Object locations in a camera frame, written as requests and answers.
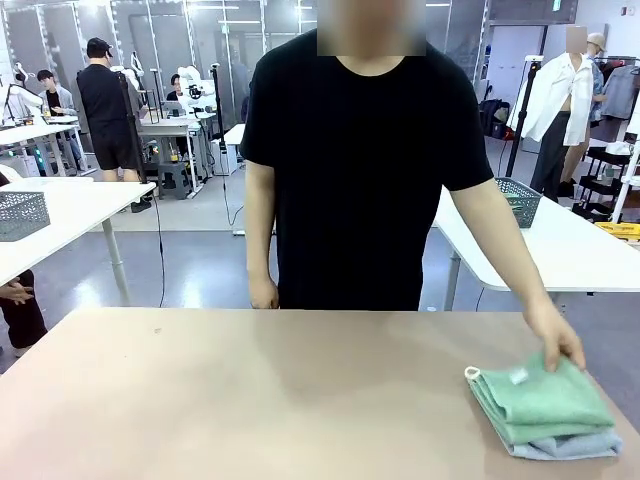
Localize person right hand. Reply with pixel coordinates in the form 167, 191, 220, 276
248, 273, 280, 310

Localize person left hand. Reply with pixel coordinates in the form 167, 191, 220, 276
522, 297, 587, 374

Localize green towel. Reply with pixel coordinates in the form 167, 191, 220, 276
464, 349, 616, 444

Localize blue towel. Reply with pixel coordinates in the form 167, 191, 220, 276
507, 430, 625, 461

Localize person right forearm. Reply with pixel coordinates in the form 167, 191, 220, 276
246, 219, 279, 279

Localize person left forearm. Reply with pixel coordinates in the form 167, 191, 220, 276
479, 214, 554, 314

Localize dark grey perforated basket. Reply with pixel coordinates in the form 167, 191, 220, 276
494, 176, 544, 230

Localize white rounded table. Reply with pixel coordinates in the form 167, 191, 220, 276
0, 177, 157, 307
432, 187, 640, 314

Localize yellow flat item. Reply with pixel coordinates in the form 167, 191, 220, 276
594, 221, 640, 245

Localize person in black t-shirt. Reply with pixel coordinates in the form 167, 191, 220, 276
238, 0, 496, 311

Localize grey step stool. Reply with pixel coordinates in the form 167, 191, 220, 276
157, 160, 195, 201

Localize black trolley cart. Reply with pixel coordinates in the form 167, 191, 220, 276
574, 144, 640, 224

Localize white desk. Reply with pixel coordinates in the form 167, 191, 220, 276
0, 122, 84, 179
219, 123, 247, 176
137, 112, 206, 201

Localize black tripod pole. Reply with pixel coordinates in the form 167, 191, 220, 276
209, 62, 229, 176

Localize black bag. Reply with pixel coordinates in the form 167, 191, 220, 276
479, 98, 514, 140

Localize black light stand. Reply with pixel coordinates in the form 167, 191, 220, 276
499, 55, 545, 181

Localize person black cap and shorts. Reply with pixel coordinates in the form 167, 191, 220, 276
76, 37, 154, 214

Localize seated person black trousers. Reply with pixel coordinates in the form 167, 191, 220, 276
0, 164, 49, 359

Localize denim jacket on rack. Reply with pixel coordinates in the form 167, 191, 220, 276
597, 54, 640, 121

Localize seated person grey jacket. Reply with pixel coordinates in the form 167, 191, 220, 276
37, 69, 79, 119

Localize black camera stand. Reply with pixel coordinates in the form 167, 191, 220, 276
115, 69, 151, 186

